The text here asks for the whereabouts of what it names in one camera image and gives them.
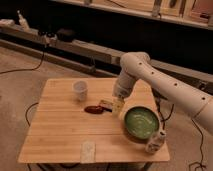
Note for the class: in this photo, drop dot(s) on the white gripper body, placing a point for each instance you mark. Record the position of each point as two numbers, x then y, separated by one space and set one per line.
118 104

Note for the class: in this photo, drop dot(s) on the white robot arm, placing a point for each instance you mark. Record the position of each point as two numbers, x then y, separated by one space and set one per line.
196 103

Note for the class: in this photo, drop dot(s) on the brown rectangular block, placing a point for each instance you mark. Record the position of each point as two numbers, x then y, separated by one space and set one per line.
106 105

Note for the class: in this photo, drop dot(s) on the green bowl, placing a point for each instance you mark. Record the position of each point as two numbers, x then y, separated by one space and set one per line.
141 122

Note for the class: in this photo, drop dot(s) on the translucent plastic cup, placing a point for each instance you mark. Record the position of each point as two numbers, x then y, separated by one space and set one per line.
80 90

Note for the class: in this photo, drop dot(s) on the wooden table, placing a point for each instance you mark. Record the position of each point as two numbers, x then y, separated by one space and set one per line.
60 126

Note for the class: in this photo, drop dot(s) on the small white bottle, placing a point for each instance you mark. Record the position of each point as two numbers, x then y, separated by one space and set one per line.
155 142

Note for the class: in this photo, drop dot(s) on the black device on ledge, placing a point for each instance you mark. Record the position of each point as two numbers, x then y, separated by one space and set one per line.
66 35

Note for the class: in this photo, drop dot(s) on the white spray bottle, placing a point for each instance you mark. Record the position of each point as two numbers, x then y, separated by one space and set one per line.
23 22

